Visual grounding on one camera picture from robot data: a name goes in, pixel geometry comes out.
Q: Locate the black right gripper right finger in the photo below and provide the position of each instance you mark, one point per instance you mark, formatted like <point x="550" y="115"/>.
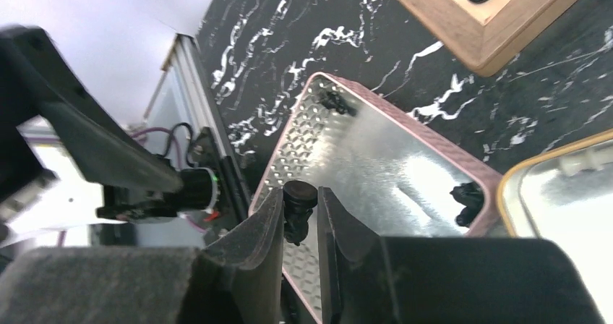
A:
<point x="369" y="278"/>

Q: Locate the gold-rimmed tin tray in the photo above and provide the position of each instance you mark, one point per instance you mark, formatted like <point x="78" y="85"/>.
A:
<point x="565" y="196"/>

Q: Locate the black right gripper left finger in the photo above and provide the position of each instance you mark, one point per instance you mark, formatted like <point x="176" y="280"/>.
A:
<point x="236" y="279"/>

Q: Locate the pink-rimmed silver tin tray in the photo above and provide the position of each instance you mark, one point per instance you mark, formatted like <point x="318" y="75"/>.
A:
<point x="391" y="172"/>

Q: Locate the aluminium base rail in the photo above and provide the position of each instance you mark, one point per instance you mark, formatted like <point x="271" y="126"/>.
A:
<point x="184" y="95"/>

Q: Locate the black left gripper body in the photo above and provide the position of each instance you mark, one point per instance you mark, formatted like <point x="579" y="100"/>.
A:
<point x="199" y="193"/>

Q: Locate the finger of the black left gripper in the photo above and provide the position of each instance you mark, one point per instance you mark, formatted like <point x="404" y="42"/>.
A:
<point x="36" y="81"/>

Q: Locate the wooden chess board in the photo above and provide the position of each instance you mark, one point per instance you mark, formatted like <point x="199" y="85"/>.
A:
<point x="484" y="37"/>

